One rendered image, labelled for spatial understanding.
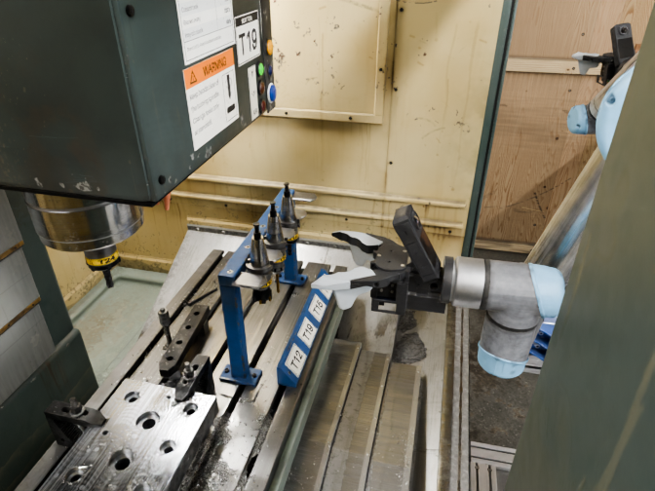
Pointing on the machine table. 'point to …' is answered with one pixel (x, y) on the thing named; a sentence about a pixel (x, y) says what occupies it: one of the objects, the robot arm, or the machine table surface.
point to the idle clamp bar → (198, 324)
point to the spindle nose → (82, 221)
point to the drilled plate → (125, 421)
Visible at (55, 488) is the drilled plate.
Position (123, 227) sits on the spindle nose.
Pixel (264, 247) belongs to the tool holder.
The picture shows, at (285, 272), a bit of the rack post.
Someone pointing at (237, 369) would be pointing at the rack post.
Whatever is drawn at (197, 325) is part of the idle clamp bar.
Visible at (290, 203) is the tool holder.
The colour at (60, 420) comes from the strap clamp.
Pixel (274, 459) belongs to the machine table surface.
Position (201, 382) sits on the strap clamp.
